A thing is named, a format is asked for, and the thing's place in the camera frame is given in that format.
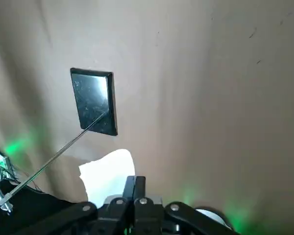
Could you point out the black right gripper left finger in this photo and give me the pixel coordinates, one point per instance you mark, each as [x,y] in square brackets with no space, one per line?
[93,220]

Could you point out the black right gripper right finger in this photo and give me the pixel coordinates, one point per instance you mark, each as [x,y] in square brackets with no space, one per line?
[176,220]

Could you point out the white filter paper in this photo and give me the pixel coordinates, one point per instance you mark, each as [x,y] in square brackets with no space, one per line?
[105,171]

